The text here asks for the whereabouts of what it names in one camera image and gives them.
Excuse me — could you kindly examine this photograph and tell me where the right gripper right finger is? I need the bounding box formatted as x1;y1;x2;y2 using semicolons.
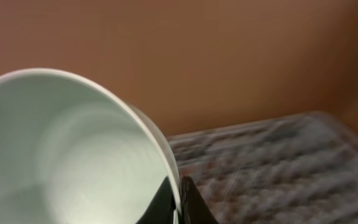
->
180;176;218;224

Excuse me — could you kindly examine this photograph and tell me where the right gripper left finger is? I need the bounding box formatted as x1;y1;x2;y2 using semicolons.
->
137;177;176;224

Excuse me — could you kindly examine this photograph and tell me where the grey dishwasher rack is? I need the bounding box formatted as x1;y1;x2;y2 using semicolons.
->
168;112;358;223

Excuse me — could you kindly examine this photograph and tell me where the mint green bowl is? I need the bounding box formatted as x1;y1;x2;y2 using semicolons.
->
0;68;182;224

